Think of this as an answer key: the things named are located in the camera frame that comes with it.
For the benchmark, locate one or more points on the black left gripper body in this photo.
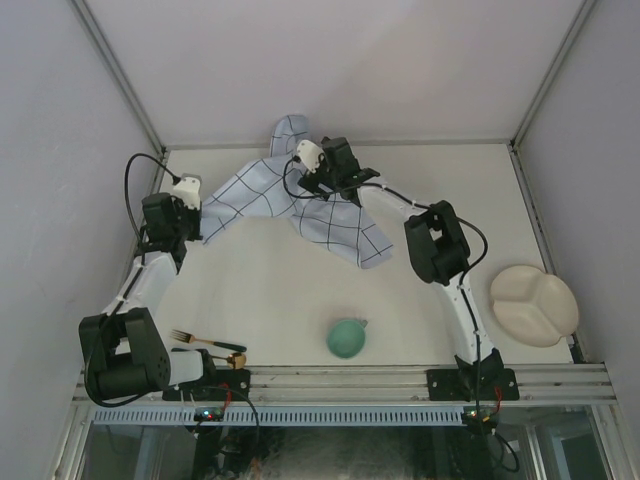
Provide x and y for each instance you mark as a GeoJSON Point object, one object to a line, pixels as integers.
{"type": "Point", "coordinates": [188, 223]}

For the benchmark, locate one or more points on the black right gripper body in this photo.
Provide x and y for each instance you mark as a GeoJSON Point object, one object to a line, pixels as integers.
{"type": "Point", "coordinates": [327, 175]}

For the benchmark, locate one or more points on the white black-grid tablecloth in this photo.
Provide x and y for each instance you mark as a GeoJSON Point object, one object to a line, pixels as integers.
{"type": "Point", "coordinates": [268, 187]}

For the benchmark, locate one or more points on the gold fork green handle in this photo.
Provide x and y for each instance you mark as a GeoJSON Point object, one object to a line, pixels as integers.
{"type": "Point", "coordinates": [189, 338]}

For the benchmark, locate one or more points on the gold spoon green handle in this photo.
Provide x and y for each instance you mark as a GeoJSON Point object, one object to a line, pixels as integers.
{"type": "Point", "coordinates": [234, 361]}

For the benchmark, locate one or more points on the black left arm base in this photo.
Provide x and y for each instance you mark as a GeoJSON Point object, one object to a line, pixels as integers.
{"type": "Point", "coordinates": [213, 387]}

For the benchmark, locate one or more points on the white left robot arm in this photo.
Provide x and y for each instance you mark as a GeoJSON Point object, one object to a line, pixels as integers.
{"type": "Point", "coordinates": [125, 357]}

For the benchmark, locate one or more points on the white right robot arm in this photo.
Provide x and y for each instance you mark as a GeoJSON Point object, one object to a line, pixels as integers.
{"type": "Point", "coordinates": [442, 247]}

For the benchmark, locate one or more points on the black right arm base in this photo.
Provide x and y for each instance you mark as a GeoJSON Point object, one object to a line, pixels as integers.
{"type": "Point", "coordinates": [472, 385]}

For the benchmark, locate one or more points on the cream divided plate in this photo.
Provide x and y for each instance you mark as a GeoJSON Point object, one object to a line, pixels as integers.
{"type": "Point", "coordinates": [534, 308]}

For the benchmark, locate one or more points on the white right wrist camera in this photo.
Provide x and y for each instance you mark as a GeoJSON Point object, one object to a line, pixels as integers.
{"type": "Point", "coordinates": [310, 155]}

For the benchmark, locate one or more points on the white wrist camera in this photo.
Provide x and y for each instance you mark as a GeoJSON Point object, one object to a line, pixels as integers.
{"type": "Point", "coordinates": [310, 155]}
{"type": "Point", "coordinates": [187, 189]}

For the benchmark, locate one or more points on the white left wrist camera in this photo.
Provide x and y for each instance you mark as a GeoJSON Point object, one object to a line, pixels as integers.
{"type": "Point", "coordinates": [187, 189]}

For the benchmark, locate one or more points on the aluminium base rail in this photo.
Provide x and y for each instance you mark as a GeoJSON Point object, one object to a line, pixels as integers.
{"type": "Point", "coordinates": [546, 384]}

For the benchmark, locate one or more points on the blue slotted cable duct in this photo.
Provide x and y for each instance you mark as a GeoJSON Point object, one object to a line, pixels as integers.
{"type": "Point", "coordinates": [279, 416]}

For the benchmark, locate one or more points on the aluminium enclosure frame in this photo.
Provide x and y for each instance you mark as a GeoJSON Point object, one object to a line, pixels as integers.
{"type": "Point", "coordinates": [427, 92]}

